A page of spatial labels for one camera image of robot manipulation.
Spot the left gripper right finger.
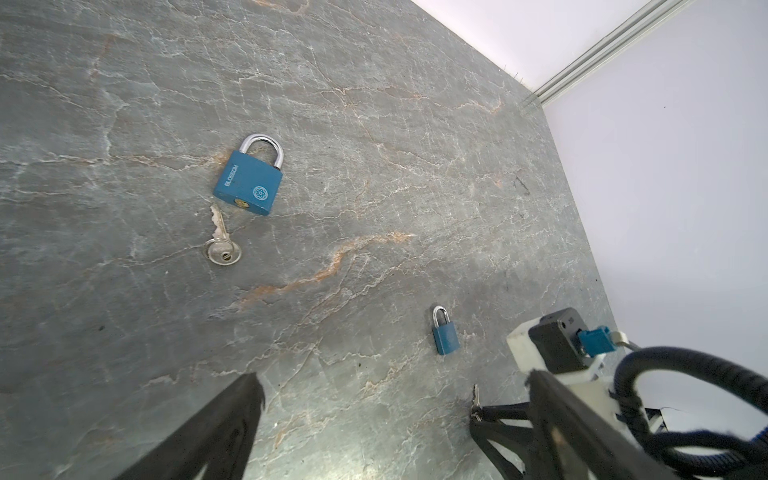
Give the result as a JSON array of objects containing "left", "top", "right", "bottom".
[{"left": 526, "top": 370, "right": 676, "bottom": 479}]

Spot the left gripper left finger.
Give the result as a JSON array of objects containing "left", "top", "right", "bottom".
[{"left": 118, "top": 373, "right": 265, "bottom": 479}]

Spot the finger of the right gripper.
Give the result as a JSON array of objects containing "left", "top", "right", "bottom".
[{"left": 469, "top": 403, "right": 533, "bottom": 479}]

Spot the small blue padlock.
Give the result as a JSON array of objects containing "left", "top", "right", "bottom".
[{"left": 432, "top": 305, "right": 460, "bottom": 355}]

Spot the small silver key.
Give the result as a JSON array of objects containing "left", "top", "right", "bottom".
[{"left": 470, "top": 384, "right": 482, "bottom": 417}]

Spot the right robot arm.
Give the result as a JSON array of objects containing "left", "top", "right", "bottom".
[{"left": 469, "top": 347, "right": 767, "bottom": 479}]

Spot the large silver key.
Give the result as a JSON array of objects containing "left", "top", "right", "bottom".
[{"left": 205, "top": 204, "right": 242, "bottom": 266}]

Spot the large blue padlock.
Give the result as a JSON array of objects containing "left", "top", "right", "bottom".
[{"left": 213, "top": 134, "right": 284, "bottom": 216}]

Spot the aluminium frame profile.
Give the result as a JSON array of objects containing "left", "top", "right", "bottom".
[{"left": 517, "top": 0, "right": 694, "bottom": 111}]

